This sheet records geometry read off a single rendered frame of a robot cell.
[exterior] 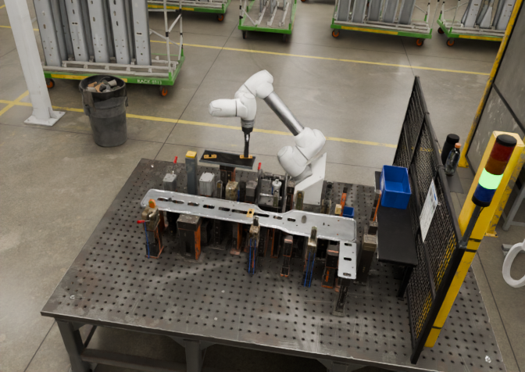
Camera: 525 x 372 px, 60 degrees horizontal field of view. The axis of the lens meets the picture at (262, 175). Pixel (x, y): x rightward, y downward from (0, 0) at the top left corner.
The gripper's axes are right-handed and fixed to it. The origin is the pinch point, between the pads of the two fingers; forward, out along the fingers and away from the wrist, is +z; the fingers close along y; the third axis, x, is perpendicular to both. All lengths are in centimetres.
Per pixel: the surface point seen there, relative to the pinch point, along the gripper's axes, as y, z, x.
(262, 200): 18.6, 26.6, 10.9
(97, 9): -382, 21, -190
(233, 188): 20.8, 15.3, -8.6
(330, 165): -167, 124, 106
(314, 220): 43, 23, 42
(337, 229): 51, 23, 56
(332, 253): 70, 25, 49
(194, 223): 49, 20, -32
